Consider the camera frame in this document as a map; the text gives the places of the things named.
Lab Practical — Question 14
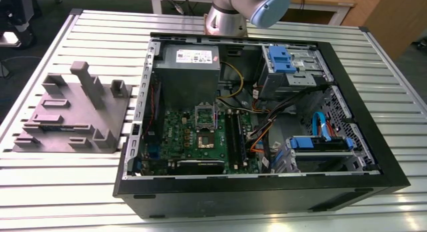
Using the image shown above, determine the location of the metal socket cover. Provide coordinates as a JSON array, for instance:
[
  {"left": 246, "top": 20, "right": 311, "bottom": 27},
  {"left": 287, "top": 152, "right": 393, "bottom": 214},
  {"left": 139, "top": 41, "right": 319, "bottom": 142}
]
[{"left": 194, "top": 101, "right": 217, "bottom": 133}]

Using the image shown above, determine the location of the grey parts rack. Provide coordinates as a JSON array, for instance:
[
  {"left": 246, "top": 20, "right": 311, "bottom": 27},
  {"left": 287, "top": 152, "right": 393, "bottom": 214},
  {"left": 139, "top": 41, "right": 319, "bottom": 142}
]
[{"left": 11, "top": 61, "right": 135, "bottom": 154}]

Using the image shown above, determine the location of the CPU socket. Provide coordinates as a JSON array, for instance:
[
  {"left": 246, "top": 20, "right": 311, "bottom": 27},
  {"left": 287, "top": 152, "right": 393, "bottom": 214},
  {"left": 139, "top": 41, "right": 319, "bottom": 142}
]
[{"left": 195, "top": 131, "right": 218, "bottom": 150}]

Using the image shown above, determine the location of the blue SATA wire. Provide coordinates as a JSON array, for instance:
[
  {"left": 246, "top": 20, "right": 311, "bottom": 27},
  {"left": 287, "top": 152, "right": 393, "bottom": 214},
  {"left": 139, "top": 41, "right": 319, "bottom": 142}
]
[{"left": 311, "top": 111, "right": 334, "bottom": 143}]

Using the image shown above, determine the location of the grey power supply unit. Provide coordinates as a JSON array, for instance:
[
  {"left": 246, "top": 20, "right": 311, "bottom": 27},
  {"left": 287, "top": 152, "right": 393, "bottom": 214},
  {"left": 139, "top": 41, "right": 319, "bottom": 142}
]
[{"left": 153, "top": 43, "right": 223, "bottom": 107}]

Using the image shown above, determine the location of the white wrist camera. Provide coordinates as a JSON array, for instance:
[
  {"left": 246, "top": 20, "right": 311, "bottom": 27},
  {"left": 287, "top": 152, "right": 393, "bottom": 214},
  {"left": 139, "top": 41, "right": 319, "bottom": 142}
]
[{"left": 0, "top": 31, "right": 22, "bottom": 47}]

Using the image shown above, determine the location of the grey metal disk bay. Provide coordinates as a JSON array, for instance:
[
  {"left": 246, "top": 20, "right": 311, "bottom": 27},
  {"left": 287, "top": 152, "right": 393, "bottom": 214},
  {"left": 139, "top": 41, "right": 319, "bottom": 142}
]
[{"left": 273, "top": 135, "right": 377, "bottom": 173}]

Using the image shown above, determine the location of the SATA power wire bundle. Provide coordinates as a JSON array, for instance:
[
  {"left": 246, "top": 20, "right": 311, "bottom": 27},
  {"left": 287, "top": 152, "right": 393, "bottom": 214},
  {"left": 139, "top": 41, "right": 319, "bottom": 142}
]
[{"left": 246, "top": 84, "right": 335, "bottom": 143}]

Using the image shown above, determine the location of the black PC case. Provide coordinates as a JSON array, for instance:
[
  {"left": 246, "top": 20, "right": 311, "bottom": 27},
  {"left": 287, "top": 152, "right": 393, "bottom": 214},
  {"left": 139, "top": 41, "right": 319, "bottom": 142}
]
[{"left": 113, "top": 31, "right": 412, "bottom": 220}]

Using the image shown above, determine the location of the RAM stick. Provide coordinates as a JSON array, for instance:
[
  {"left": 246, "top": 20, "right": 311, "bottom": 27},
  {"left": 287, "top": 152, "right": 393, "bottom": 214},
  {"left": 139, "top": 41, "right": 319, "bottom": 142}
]
[{"left": 38, "top": 126, "right": 90, "bottom": 132}]

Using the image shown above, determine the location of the cable with metal plug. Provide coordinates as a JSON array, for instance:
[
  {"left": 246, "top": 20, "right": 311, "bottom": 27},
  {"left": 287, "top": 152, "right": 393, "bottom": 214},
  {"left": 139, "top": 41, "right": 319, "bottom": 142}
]
[{"left": 166, "top": 0, "right": 185, "bottom": 15}]

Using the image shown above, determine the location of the motherboard power wire bundle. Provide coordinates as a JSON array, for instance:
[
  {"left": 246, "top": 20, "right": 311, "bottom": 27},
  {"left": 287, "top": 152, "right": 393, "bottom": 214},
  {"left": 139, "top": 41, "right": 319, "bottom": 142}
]
[{"left": 217, "top": 98, "right": 271, "bottom": 115}]

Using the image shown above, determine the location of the black RAM slot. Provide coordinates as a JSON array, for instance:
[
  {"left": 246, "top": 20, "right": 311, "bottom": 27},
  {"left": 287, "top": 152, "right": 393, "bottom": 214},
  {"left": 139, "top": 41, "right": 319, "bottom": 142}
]
[
  {"left": 234, "top": 110, "right": 246, "bottom": 168},
  {"left": 229, "top": 110, "right": 242, "bottom": 168},
  {"left": 225, "top": 110, "right": 238, "bottom": 168}
]

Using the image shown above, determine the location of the yellow wire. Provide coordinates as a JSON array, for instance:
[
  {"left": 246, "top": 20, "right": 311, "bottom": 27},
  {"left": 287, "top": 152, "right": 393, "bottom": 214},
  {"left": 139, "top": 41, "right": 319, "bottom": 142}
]
[{"left": 215, "top": 61, "right": 246, "bottom": 100}]

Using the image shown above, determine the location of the black graphics card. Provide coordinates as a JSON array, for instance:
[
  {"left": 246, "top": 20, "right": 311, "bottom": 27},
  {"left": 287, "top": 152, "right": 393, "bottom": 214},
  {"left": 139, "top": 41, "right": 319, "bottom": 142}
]
[{"left": 166, "top": 157, "right": 227, "bottom": 176}]

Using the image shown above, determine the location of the blue plastic drive carrier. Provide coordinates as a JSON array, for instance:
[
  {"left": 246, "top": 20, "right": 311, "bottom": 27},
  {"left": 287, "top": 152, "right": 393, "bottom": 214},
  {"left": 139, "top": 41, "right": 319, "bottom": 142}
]
[{"left": 267, "top": 45, "right": 299, "bottom": 74}]

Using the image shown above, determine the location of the grey metal drive cage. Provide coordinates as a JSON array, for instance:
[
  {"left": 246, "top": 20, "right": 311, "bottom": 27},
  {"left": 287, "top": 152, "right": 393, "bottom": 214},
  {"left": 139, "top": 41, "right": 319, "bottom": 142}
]
[{"left": 259, "top": 43, "right": 335, "bottom": 101}]

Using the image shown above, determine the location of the wooden cabinet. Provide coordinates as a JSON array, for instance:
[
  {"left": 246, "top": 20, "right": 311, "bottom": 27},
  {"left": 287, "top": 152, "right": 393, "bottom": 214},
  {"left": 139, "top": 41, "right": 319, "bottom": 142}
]
[{"left": 342, "top": 0, "right": 427, "bottom": 62}]

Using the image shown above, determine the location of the hard disk in blue carrier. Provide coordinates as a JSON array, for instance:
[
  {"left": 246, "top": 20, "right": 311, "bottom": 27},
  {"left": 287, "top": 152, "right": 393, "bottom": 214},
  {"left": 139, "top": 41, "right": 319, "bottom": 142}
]
[{"left": 289, "top": 136, "right": 355, "bottom": 153}]

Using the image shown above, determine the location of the green motherboard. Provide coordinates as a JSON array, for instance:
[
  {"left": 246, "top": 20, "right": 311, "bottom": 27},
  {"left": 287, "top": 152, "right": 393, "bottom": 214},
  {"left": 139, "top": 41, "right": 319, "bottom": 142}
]
[{"left": 135, "top": 108, "right": 265, "bottom": 175}]

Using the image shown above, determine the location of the orange SATA wire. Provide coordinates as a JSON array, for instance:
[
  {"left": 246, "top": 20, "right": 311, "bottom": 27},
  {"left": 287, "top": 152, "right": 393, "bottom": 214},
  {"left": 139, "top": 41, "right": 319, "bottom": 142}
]
[{"left": 249, "top": 130, "right": 274, "bottom": 154}]

